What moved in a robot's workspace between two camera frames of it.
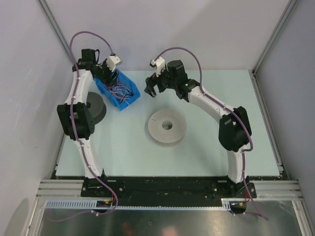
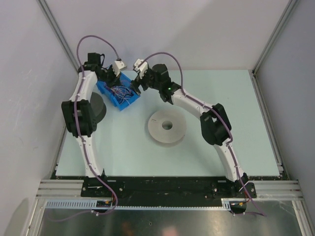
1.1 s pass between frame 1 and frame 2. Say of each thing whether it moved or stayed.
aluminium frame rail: stayed
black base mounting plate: stayed
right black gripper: moved
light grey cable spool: stayed
